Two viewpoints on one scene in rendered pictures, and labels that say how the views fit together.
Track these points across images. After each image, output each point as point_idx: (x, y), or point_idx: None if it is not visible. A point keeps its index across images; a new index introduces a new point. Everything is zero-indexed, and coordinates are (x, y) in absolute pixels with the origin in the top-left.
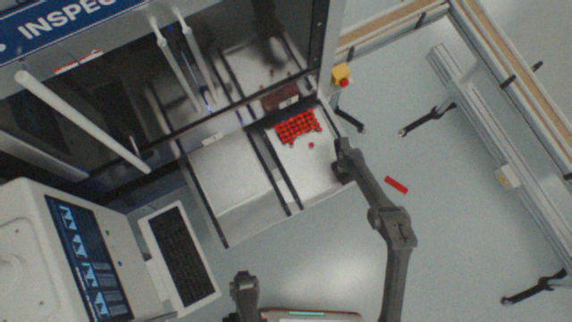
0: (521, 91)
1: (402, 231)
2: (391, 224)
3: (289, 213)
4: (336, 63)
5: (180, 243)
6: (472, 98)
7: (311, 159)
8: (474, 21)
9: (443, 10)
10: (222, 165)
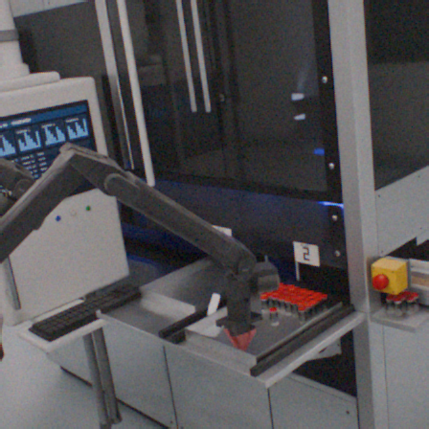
0: None
1: (88, 154)
2: (97, 154)
3: (163, 329)
4: (395, 259)
5: (104, 303)
6: None
7: (256, 329)
8: None
9: None
10: (208, 282)
